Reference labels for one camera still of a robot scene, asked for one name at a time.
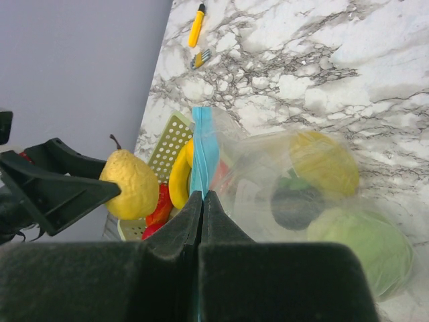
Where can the hex key set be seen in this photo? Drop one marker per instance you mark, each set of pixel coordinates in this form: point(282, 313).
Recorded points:
point(200, 59)

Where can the yellow banana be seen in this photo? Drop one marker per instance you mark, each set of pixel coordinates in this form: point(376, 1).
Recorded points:
point(178, 181)

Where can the yellow lemon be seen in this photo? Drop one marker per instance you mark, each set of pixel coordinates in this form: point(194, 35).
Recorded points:
point(325, 164)

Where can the clear zip top bag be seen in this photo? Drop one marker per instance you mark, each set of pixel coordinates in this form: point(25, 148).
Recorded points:
point(242, 170)

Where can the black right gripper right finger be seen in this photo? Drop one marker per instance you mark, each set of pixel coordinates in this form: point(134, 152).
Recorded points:
point(242, 280)

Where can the green perforated plastic basket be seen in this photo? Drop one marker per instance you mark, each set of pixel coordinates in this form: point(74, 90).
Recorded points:
point(176, 133)

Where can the red orange mango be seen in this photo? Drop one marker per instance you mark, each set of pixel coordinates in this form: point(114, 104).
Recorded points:
point(163, 209)

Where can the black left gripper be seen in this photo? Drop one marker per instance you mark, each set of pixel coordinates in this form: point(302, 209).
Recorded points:
point(34, 194)

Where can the yellow pear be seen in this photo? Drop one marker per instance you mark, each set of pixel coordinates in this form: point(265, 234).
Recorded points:
point(137, 181)

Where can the red pomegranate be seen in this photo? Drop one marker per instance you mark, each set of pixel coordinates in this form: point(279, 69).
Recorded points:
point(151, 229)

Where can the green cabbage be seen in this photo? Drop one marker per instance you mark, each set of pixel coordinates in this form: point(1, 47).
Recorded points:
point(382, 249)

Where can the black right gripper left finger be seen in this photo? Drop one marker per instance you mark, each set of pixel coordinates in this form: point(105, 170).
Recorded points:
point(146, 280)

